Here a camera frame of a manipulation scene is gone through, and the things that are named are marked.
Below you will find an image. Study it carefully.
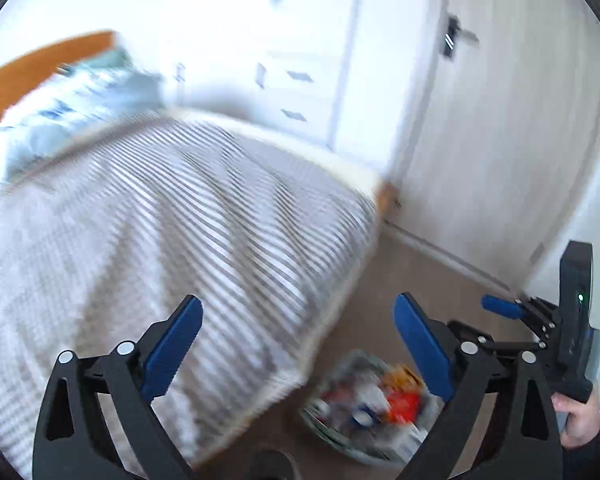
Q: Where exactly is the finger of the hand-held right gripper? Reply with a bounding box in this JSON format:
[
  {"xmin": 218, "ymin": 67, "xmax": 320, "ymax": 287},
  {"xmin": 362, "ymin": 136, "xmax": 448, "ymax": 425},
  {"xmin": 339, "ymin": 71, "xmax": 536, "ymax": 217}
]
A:
[
  {"xmin": 481, "ymin": 294, "xmax": 561, "ymax": 343},
  {"xmin": 447, "ymin": 319, "xmax": 548, "ymax": 352}
]

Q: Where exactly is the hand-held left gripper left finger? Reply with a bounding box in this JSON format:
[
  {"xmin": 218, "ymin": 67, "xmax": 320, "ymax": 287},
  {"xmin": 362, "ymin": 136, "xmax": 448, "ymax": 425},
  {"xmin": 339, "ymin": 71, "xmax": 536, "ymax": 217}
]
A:
[{"xmin": 32, "ymin": 294, "xmax": 204, "ymax": 480}]

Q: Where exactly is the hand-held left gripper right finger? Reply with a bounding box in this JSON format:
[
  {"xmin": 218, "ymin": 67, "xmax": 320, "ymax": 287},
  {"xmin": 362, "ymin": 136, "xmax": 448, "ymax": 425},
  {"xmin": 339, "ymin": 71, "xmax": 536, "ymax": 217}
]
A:
[{"xmin": 392, "ymin": 291, "xmax": 563, "ymax": 480}]

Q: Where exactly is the large red snack wrapper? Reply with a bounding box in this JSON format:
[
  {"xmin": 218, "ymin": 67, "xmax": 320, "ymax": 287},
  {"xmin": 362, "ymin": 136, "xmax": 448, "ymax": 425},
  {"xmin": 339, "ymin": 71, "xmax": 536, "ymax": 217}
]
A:
[{"xmin": 386, "ymin": 391, "xmax": 423, "ymax": 423}]

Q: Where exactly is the leaf-print lined trash bin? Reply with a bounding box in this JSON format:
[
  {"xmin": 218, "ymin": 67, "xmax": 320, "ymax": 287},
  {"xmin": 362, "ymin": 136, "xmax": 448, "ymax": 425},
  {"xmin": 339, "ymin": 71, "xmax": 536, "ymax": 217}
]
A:
[{"xmin": 300, "ymin": 350, "xmax": 443, "ymax": 463}]

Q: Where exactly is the person's right hand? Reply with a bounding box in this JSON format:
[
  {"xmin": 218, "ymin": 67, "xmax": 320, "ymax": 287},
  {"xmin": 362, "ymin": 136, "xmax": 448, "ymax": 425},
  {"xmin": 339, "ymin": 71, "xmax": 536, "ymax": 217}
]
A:
[{"xmin": 551, "ymin": 382, "xmax": 600, "ymax": 450}]

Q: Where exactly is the brown checked lace-trimmed bedsheet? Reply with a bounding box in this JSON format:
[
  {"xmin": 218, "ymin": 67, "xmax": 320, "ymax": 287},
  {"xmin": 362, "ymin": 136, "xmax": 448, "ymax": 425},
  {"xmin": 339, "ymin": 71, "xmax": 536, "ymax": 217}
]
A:
[{"xmin": 0, "ymin": 110, "xmax": 381, "ymax": 480}]

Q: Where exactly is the grey slipper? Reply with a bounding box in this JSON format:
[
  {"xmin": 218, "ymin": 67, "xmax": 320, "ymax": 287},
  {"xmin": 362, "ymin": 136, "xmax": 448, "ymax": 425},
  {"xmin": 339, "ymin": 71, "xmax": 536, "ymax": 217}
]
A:
[{"xmin": 247, "ymin": 449, "xmax": 301, "ymax": 480}]

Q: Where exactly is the white wood-grain door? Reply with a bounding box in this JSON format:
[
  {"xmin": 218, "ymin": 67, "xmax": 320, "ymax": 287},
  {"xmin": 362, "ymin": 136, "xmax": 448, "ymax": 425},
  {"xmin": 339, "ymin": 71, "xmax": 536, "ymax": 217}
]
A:
[{"xmin": 390, "ymin": 0, "xmax": 600, "ymax": 286}]

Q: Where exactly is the blue-white pillow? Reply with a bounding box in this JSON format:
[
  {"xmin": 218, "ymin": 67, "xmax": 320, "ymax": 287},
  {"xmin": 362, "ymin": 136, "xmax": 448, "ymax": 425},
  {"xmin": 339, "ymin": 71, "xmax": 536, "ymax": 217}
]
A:
[{"xmin": 0, "ymin": 45, "xmax": 166, "ymax": 196}]

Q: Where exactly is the wooden bed headboard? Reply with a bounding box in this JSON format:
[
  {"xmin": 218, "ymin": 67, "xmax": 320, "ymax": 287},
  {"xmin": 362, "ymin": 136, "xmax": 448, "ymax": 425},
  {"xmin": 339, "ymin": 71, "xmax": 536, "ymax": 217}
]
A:
[{"xmin": 0, "ymin": 30, "xmax": 118, "ymax": 133}]

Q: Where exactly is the white wardrobe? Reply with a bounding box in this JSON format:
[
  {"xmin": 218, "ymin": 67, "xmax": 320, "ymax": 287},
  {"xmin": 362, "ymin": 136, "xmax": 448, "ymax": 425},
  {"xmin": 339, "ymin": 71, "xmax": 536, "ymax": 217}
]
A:
[{"xmin": 160, "ymin": 0, "xmax": 431, "ymax": 171}]

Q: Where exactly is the white drawer black handle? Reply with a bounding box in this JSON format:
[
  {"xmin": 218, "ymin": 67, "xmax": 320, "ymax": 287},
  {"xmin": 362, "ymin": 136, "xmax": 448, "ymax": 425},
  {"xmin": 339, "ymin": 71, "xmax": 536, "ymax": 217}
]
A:
[
  {"xmin": 255, "ymin": 55, "xmax": 341, "ymax": 96},
  {"xmin": 275, "ymin": 92, "xmax": 333, "ymax": 138}
]

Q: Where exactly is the black door handle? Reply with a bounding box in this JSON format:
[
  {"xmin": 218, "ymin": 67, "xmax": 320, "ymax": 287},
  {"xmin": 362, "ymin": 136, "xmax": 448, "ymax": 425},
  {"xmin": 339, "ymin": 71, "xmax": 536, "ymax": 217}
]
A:
[{"xmin": 442, "ymin": 16, "xmax": 480, "ymax": 60}]

